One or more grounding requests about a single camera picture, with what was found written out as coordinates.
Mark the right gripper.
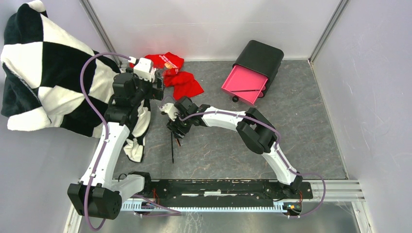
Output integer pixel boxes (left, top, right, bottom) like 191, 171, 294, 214
166, 110, 192, 140

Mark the black pink drawer organizer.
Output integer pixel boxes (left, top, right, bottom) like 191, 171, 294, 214
221, 40, 284, 106

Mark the black eyeliner pencil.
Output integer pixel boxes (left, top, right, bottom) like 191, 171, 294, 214
230, 89, 261, 93

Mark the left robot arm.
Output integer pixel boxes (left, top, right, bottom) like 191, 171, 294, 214
67, 72, 164, 219

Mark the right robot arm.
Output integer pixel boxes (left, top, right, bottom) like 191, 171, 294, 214
160, 97, 303, 198

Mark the black thin brush stick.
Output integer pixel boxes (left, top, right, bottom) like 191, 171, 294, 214
170, 132, 174, 164

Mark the red cloth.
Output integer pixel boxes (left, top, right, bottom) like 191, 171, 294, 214
145, 52, 204, 100

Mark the black white checkered blanket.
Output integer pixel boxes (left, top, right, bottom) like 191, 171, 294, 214
0, 0, 153, 164

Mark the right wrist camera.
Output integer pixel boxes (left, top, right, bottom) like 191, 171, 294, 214
160, 103, 179, 121

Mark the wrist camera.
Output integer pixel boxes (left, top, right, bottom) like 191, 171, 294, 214
160, 103, 179, 121
128, 56, 155, 83

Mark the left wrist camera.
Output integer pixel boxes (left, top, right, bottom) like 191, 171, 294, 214
128, 56, 155, 83

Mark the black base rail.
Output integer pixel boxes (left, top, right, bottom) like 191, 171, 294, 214
139, 179, 313, 208

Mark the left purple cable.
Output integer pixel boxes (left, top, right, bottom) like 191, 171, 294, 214
80, 52, 183, 232

